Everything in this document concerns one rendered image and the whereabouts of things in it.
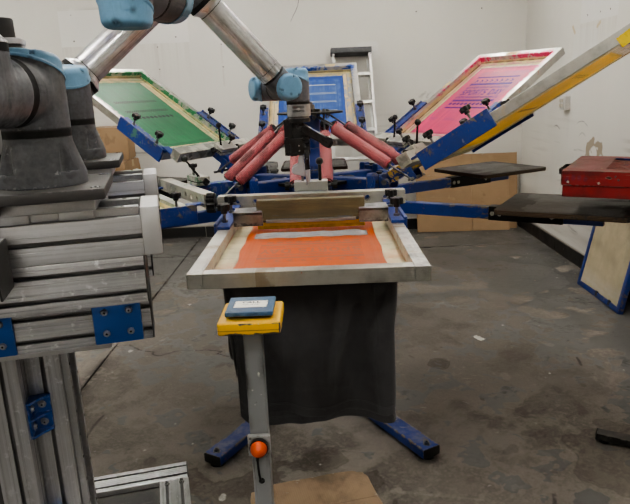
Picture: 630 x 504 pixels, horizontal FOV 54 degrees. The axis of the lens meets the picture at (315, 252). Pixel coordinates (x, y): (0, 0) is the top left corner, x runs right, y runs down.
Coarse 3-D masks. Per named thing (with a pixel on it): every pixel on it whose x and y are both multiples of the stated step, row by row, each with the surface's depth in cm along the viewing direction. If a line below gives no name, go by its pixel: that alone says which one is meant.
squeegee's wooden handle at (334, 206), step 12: (264, 204) 205; (276, 204) 205; (288, 204) 205; (300, 204) 205; (312, 204) 205; (324, 204) 205; (336, 204) 205; (348, 204) 205; (360, 204) 205; (264, 216) 206; (276, 216) 206; (288, 216) 206; (300, 216) 206; (312, 216) 206; (324, 216) 206; (336, 216) 206
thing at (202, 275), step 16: (400, 224) 193; (224, 240) 185; (400, 240) 174; (208, 256) 165; (416, 256) 156; (192, 272) 151; (208, 272) 150; (224, 272) 149; (240, 272) 149; (256, 272) 149; (272, 272) 149; (288, 272) 149; (304, 272) 148; (320, 272) 148; (336, 272) 148; (352, 272) 148; (368, 272) 148; (384, 272) 148; (400, 272) 148; (416, 272) 148; (192, 288) 150; (208, 288) 150
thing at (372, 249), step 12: (312, 228) 209; (324, 228) 208; (336, 228) 207; (348, 228) 207; (360, 228) 206; (372, 228) 205; (360, 240) 190; (372, 240) 189; (372, 252) 175; (312, 264) 166; (324, 264) 165; (336, 264) 165; (348, 264) 165
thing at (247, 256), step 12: (252, 228) 213; (288, 228) 210; (300, 228) 210; (252, 240) 196; (264, 240) 195; (276, 240) 194; (288, 240) 194; (300, 240) 193; (240, 252) 182; (252, 252) 181; (240, 264) 169; (252, 264) 168; (264, 264) 168; (276, 264) 167; (288, 264) 167; (300, 264) 166
